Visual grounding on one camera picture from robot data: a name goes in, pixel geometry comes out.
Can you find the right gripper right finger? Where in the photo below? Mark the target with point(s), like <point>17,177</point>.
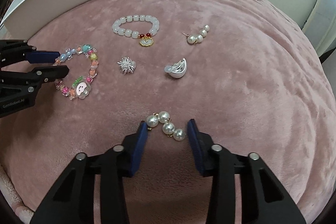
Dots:
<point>263,198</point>

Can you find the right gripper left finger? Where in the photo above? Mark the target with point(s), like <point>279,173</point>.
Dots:
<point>71,197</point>

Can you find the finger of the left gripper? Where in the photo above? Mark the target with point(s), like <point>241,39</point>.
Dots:
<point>40,75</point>
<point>42,57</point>

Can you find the silver teardrop earring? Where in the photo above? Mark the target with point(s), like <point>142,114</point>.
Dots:
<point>177,70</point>

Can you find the pink fluffy bed blanket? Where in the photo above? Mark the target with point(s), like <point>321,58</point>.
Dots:
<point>255,83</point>

